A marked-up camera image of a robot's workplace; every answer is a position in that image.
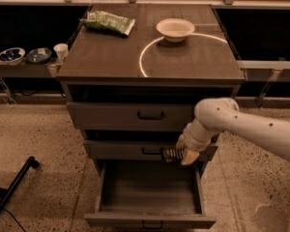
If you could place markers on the white paper cup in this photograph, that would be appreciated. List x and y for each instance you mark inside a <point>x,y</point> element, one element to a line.
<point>62,51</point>

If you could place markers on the grey drawer cabinet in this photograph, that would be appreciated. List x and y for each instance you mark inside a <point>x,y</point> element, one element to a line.
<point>146,68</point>

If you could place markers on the grey side shelf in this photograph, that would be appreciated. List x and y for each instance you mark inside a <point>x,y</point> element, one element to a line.
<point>26,70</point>

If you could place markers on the dark teal bowl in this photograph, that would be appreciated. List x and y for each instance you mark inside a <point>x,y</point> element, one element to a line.
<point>39,55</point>

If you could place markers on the blue patterned bowl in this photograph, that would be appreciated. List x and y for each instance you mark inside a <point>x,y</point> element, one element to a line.
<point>12,56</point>

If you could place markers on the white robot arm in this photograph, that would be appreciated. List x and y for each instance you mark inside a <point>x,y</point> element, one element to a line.
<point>213,116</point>

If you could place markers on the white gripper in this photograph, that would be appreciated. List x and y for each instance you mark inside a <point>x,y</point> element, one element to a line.
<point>192,142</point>

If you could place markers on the green snack bag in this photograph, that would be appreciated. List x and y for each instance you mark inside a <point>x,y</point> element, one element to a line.
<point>101,20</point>

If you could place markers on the grey middle drawer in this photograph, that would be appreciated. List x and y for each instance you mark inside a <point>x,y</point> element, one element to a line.
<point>125,150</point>

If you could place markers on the white bowl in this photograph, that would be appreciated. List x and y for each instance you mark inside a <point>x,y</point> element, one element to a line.
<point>175,30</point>

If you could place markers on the grey open bottom drawer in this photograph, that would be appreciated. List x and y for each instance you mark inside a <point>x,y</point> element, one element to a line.
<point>149,195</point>

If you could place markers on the black chair leg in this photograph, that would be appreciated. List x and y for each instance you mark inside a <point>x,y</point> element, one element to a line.
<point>6,193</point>

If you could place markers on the grey top drawer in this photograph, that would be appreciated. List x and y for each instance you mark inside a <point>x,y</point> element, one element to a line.
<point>110,116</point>

